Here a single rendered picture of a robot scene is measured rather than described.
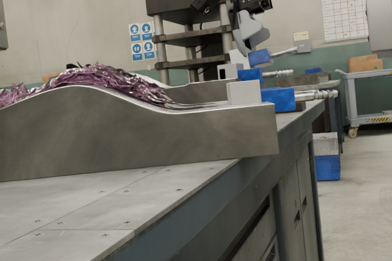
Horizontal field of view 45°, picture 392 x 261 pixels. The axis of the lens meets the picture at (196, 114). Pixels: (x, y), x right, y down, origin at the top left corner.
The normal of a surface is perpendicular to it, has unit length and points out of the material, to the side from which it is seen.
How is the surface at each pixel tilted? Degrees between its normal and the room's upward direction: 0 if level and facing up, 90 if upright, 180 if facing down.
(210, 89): 90
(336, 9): 90
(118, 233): 0
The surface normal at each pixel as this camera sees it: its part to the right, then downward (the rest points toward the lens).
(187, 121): -0.04, 0.06
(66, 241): -0.11, -0.99
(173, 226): 0.94, -0.08
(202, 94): -0.33, 0.08
